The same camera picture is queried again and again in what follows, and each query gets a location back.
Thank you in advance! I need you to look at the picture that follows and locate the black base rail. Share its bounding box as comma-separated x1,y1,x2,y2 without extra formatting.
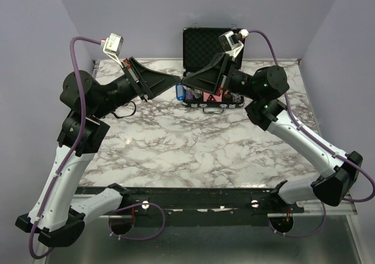
99,187,308,228

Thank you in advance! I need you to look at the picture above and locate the purple cable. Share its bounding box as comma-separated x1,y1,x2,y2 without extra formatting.
248,29,375,238
28,36,166,260

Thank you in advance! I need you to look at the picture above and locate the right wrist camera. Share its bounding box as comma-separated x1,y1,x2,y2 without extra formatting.
219,29,250,60

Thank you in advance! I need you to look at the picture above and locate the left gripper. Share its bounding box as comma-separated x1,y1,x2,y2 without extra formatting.
91,56,182,120

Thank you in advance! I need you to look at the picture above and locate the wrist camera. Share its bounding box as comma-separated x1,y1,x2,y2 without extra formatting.
219,29,250,60
101,33,124,68

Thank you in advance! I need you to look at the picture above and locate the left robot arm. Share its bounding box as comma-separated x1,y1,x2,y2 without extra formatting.
15,58,180,248

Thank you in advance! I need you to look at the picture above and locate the blue key tag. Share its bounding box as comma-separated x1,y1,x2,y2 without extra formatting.
175,83,186,101

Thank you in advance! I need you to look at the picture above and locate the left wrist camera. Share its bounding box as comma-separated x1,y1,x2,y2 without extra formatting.
101,33,124,68

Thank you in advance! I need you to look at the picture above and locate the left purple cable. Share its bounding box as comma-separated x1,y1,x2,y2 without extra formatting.
28,36,166,260

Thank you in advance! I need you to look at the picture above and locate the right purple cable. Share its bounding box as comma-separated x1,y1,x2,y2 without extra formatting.
248,29,375,238

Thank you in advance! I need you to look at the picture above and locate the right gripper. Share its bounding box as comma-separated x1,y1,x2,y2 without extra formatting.
180,52,261,100

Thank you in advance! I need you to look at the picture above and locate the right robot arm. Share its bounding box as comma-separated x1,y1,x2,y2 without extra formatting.
182,53,363,212

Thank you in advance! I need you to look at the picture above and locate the black poker chip case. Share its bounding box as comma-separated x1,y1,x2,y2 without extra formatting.
176,27,244,114

